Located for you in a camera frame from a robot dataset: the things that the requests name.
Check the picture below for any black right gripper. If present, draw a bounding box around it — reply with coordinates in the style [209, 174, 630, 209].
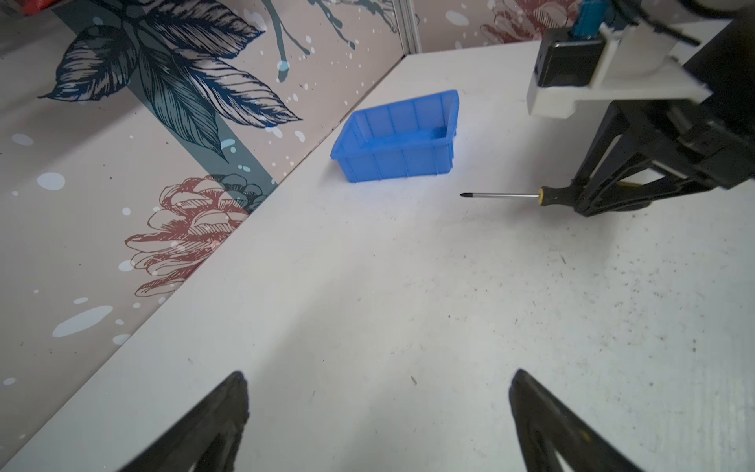
[571, 11, 754, 216]

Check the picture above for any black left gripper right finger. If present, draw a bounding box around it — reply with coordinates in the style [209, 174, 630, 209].
[509, 369, 639, 471]

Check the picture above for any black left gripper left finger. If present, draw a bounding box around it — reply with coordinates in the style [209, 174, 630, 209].
[122, 371, 249, 471]

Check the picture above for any black yellow handled screwdriver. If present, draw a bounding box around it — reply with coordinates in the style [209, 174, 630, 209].
[460, 182, 657, 216]

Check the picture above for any blue plastic bin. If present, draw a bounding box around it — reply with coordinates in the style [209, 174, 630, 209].
[330, 90, 460, 183]

